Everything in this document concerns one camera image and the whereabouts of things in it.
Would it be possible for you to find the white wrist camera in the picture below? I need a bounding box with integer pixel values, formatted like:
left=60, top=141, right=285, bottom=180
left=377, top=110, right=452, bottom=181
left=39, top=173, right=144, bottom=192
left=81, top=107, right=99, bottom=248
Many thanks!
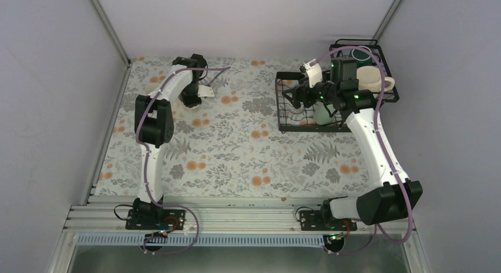
left=197, top=85, right=215, bottom=98
left=300, top=58, right=323, bottom=89

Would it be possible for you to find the dark green mug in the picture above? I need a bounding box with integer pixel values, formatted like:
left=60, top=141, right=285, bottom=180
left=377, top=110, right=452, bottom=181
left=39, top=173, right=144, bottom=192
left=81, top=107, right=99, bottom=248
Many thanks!
left=350, top=46, right=373, bottom=66

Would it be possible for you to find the mint green cup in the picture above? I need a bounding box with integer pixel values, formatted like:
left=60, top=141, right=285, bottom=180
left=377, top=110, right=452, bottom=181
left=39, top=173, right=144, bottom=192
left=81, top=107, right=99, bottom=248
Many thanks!
left=313, top=103, right=336, bottom=125

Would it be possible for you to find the yellow mug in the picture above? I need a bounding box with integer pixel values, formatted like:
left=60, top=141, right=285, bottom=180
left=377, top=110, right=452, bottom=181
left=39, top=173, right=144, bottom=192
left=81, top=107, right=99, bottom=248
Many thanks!
left=144, top=83, right=159, bottom=95

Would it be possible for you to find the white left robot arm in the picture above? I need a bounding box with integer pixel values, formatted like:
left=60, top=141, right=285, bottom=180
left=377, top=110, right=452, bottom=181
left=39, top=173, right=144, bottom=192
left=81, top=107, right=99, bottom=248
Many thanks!
left=131, top=54, right=207, bottom=229

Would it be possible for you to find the black wire dish rack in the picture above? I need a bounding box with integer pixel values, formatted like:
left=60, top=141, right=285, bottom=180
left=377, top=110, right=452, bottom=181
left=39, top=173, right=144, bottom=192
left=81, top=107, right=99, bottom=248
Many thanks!
left=275, top=38, right=399, bottom=133

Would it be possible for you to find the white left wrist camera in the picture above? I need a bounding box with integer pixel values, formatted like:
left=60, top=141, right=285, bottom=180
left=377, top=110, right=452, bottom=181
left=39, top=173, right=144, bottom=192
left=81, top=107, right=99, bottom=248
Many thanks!
left=197, top=85, right=215, bottom=98

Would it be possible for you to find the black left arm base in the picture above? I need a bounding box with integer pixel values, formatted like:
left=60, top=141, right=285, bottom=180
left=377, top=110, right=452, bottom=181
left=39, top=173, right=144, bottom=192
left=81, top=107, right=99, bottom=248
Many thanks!
left=125, top=209, right=186, bottom=231

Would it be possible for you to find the beige speckled mug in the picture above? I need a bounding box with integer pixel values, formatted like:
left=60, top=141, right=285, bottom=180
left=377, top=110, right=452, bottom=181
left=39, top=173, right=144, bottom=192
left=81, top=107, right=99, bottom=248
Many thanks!
left=180, top=95, right=202, bottom=108

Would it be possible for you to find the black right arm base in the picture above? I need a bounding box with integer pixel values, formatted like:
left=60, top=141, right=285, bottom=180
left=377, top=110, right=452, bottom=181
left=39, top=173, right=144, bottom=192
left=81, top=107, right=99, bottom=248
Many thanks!
left=298, top=209, right=357, bottom=231

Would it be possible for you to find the cream white mug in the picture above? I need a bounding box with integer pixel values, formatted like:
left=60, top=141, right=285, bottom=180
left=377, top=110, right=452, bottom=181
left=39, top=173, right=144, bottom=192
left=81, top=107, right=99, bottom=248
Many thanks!
left=356, top=66, right=395, bottom=93

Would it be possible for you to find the aluminium mounting rail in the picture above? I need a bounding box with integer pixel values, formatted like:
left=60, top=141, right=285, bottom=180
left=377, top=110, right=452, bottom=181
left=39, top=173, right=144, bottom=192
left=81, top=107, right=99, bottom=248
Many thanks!
left=62, top=194, right=417, bottom=235

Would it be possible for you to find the floral patterned table mat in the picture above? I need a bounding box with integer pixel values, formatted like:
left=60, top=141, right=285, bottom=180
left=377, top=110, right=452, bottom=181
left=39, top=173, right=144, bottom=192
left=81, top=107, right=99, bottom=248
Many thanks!
left=96, top=56, right=388, bottom=199

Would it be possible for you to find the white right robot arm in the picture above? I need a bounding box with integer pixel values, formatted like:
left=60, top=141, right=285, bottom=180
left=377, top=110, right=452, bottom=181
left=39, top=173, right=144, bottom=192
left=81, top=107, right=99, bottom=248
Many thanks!
left=282, top=58, right=422, bottom=230

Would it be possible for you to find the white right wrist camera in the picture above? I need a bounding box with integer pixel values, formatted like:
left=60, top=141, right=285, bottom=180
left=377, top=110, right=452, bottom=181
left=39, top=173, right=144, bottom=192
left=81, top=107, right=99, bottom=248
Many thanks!
left=300, top=58, right=323, bottom=89

